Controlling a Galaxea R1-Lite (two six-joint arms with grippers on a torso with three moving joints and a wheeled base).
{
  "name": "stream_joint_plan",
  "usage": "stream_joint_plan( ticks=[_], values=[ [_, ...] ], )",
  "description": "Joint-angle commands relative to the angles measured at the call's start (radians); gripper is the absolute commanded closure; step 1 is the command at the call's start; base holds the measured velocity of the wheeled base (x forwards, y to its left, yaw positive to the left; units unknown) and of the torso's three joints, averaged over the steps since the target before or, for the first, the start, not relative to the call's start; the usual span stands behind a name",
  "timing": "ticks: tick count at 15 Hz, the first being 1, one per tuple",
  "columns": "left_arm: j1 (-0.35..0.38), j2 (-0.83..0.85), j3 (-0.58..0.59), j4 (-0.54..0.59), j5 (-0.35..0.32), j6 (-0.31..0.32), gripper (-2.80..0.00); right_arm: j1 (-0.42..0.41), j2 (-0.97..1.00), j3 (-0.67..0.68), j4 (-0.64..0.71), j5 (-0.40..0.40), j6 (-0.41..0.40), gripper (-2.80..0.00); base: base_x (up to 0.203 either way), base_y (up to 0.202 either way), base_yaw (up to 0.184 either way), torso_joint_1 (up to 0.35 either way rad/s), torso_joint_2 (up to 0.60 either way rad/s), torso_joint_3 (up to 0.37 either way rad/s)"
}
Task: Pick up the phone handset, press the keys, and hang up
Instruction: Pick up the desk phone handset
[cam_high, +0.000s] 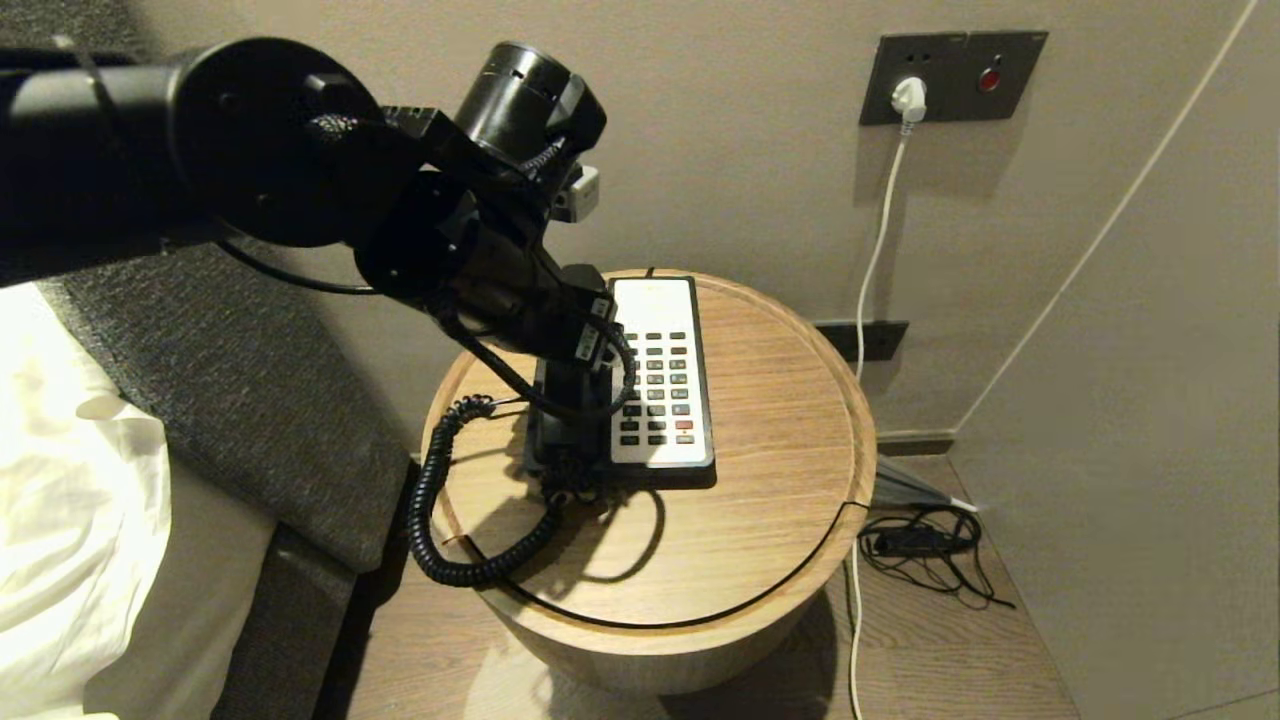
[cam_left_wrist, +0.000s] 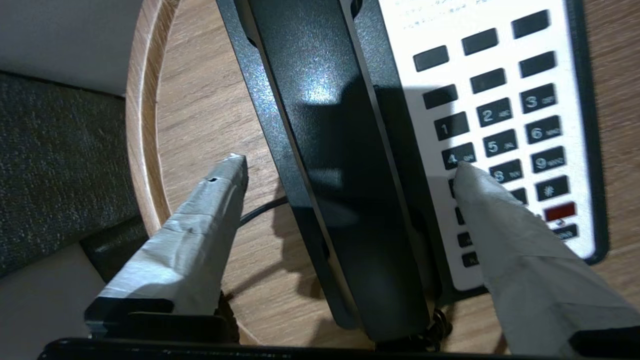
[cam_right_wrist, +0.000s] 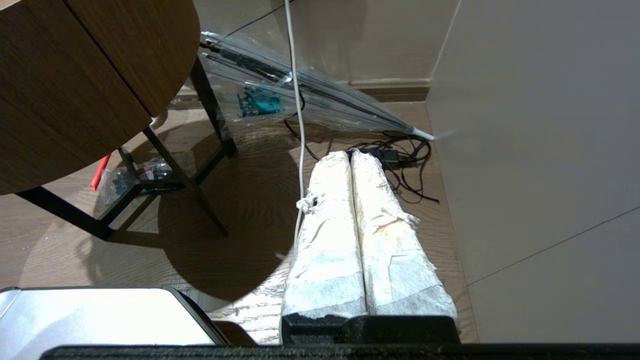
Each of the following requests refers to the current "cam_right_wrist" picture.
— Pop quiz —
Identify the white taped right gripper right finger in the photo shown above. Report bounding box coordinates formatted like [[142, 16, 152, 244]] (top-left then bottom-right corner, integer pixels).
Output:
[[350, 148, 459, 322]]

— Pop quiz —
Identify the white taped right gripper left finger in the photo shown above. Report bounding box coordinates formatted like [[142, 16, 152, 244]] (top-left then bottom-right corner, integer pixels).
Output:
[[280, 150, 369, 321]]

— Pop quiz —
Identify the transparent folded umbrella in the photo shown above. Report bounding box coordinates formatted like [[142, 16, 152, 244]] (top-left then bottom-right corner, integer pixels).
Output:
[[200, 31, 436, 142]]

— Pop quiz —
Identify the red stick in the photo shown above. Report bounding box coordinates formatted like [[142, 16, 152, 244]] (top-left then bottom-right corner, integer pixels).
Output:
[[90, 154, 112, 191]]

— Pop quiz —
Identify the round wooden side table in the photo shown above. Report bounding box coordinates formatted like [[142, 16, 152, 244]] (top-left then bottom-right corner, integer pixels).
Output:
[[0, 0, 238, 241]]

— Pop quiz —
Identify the black power adapter with cable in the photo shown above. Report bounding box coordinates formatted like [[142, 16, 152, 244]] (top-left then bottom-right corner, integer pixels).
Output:
[[284, 117, 441, 205]]

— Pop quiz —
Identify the white power cable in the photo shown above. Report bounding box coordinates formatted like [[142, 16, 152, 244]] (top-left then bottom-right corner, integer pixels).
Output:
[[284, 0, 307, 251]]

